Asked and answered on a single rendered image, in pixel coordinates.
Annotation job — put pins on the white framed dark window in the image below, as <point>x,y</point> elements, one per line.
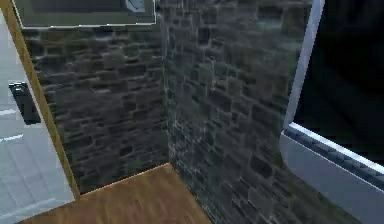
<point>343,83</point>

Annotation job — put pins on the white panelled room door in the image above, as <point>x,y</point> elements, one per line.
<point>23,160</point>

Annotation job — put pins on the white framed wall picture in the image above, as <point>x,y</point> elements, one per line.
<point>83,15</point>

